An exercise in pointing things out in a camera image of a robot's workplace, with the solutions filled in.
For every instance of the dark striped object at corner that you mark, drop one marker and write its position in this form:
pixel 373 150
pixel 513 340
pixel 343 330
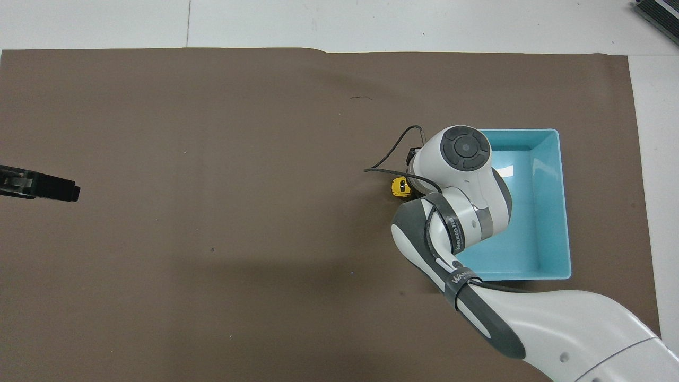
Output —
pixel 660 13

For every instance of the yellow toy beetle car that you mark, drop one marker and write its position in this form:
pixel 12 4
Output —
pixel 399 187

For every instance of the light blue plastic bin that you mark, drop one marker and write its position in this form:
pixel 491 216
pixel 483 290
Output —
pixel 541 212

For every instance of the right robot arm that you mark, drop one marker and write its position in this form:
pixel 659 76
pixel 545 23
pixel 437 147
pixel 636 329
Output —
pixel 557 323

